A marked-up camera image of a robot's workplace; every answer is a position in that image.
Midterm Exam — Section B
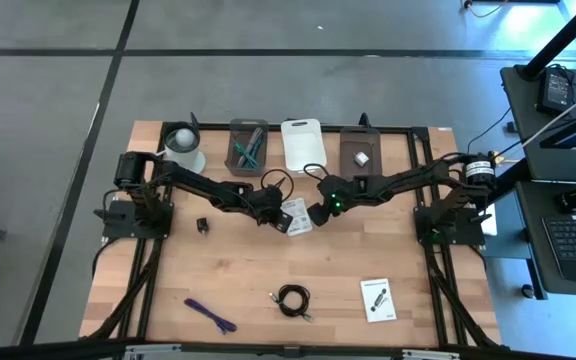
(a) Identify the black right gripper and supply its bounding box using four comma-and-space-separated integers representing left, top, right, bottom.
307, 174, 365, 228

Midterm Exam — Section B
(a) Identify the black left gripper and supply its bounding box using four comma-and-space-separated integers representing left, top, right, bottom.
246, 177, 295, 235

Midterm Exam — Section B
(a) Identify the white printed card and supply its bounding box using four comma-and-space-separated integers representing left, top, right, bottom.
280, 197, 314, 238

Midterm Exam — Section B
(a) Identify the grey cable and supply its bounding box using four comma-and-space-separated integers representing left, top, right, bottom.
237, 127, 265, 169

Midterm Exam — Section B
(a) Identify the white booklet with black print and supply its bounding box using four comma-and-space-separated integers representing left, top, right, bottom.
359, 277, 398, 324

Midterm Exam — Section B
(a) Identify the purple cable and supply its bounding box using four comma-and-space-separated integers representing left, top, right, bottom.
183, 297, 238, 335

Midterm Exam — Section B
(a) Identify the dark brown plastic bin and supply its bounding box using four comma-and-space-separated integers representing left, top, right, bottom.
338, 125, 384, 182

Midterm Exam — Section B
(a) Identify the white plastic bin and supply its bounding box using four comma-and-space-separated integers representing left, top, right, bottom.
280, 118, 328, 175

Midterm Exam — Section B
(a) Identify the grey translucent plastic bin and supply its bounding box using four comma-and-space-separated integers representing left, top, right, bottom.
224, 118, 270, 177

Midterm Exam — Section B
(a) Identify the white cylinder with ball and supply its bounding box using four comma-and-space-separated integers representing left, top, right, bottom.
160, 122, 208, 175

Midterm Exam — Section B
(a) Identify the white paper sheet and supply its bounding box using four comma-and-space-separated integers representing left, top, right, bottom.
478, 215, 499, 237

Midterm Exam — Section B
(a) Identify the floor power strip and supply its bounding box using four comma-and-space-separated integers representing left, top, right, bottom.
485, 149, 507, 169

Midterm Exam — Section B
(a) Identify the black side desk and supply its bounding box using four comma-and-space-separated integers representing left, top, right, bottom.
499, 63, 576, 300

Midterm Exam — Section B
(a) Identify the thin white rod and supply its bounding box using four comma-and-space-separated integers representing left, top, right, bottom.
520, 81, 576, 150

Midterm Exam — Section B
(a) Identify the black power adapter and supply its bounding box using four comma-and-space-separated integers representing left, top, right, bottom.
536, 66, 575, 116

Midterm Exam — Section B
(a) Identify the black monitor screen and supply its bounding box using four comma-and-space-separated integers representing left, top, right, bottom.
539, 106, 576, 151

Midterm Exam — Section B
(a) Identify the black diagonal pole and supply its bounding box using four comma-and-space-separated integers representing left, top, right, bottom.
519, 0, 576, 81

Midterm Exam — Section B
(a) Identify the black coiled cable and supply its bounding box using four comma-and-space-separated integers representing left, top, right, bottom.
270, 283, 315, 323

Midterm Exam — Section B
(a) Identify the black metal table frame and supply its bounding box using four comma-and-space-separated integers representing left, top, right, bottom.
80, 112, 504, 351

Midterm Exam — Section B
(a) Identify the silver beam bracket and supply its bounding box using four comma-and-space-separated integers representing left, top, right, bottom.
123, 343, 183, 360
401, 348, 462, 360

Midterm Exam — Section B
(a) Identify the black overhead mount beam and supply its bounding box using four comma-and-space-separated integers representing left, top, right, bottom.
0, 338, 576, 360

